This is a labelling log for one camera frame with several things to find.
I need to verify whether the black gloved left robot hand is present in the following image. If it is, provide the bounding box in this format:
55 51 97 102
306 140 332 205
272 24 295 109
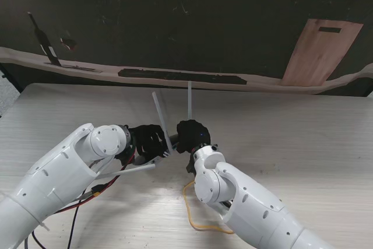
127 124 173 166

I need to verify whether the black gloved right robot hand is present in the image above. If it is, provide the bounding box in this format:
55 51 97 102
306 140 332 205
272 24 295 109
175 119 212 155

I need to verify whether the black white router with antennas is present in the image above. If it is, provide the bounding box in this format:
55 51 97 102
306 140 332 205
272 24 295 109
96 80 193 178

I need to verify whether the yellow Ethernet cable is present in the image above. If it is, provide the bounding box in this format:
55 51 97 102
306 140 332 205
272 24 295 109
182 180 235 235

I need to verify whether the black tape strip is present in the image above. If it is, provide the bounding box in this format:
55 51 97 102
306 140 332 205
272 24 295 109
117 68 248 85

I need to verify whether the small red black object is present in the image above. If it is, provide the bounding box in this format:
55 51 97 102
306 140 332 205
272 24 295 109
59 30 78 51

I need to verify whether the white zip tie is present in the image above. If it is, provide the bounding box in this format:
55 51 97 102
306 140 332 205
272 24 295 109
37 222 51 236

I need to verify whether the beige ledge strip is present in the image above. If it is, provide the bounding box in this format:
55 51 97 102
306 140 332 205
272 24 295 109
0 45 373 96

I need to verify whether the black stick tool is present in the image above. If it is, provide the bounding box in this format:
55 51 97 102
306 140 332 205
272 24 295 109
27 12 63 67

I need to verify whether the light wooden board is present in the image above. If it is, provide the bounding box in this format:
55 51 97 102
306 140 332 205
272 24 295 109
281 18 364 87

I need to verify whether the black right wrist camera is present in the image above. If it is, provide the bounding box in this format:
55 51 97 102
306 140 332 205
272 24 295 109
185 152 198 174

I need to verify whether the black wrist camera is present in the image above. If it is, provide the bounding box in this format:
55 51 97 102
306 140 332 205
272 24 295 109
185 152 198 174
115 151 133 167

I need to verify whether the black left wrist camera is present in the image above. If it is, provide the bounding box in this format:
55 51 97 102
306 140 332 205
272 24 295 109
115 151 133 167

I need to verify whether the red black wire bundle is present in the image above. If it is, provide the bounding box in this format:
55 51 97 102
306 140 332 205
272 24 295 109
29 143 139 249

